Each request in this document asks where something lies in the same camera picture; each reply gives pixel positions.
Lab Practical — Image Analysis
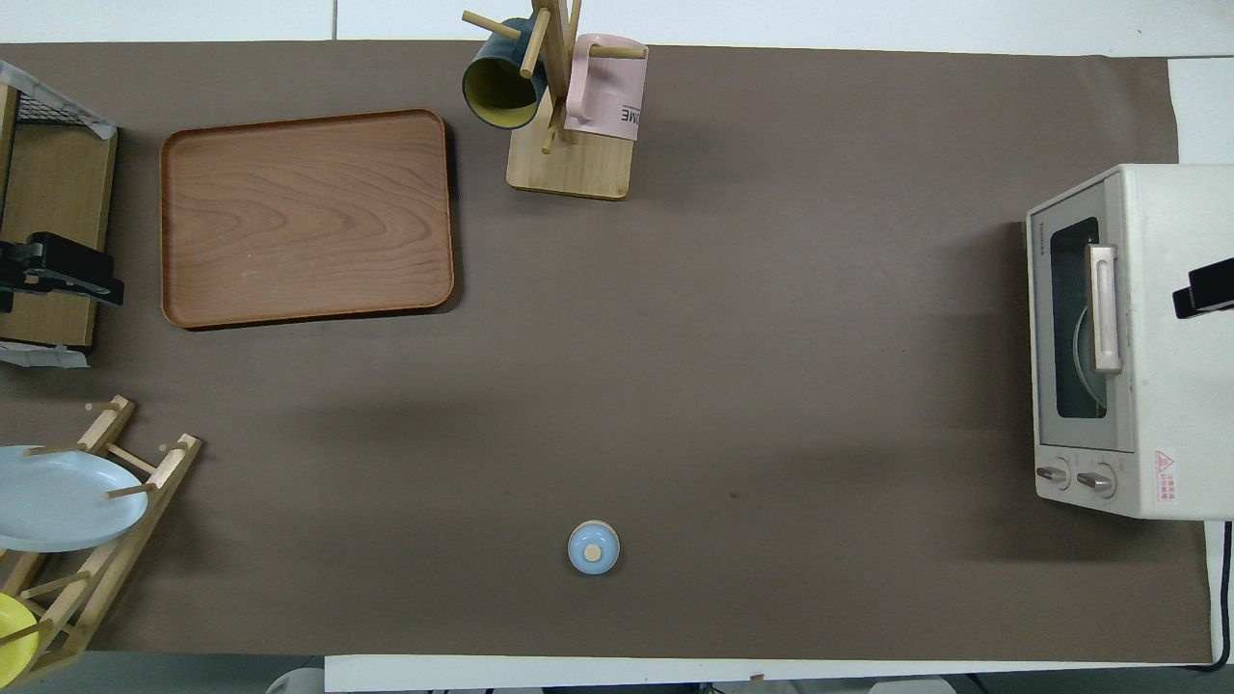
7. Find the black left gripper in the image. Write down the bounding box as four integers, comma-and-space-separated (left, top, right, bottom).
0, 232, 124, 311

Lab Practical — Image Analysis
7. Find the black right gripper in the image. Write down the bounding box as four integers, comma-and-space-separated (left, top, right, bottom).
1173, 255, 1234, 319

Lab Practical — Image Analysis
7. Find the oven glass door with handle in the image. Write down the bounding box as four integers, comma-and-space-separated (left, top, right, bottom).
1027, 179, 1137, 454

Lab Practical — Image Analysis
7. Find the green plate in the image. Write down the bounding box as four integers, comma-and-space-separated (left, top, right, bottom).
1072, 305, 1108, 417

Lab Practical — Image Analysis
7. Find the white toaster oven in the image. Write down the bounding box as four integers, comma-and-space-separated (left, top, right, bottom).
1024, 163, 1234, 522

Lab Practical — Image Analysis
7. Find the wooden shelf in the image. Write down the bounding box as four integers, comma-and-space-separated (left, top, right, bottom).
0, 82, 120, 348

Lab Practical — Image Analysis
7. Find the wooden plate rack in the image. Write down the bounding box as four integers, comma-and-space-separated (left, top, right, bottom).
0, 395, 203, 687

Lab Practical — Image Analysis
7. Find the light blue plate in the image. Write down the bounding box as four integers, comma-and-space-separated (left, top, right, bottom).
0, 445, 150, 553

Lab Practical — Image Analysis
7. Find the brown wooden tray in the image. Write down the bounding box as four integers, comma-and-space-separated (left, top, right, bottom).
159, 108, 456, 332

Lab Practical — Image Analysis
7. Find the yellow plate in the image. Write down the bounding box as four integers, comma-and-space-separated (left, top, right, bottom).
0, 592, 41, 681

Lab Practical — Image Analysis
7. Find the brown table mat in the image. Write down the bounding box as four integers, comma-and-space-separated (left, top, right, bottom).
0, 40, 1214, 664

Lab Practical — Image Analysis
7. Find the dark blue mug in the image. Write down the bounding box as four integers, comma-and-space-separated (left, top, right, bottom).
462, 17, 549, 131

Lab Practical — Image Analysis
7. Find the wooden mug tree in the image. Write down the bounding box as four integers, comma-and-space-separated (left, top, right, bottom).
461, 0, 649, 201

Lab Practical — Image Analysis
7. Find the pink mug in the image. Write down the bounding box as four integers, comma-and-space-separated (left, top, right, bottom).
564, 34, 649, 143

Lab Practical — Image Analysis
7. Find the blue bell with wooden knob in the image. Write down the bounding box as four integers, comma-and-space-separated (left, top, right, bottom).
567, 520, 621, 577

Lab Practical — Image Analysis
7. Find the black wire basket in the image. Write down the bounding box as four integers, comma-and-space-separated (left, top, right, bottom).
0, 60, 117, 131

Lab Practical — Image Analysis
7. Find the black oven power cable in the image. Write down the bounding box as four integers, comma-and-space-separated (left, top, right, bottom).
1194, 520, 1234, 673

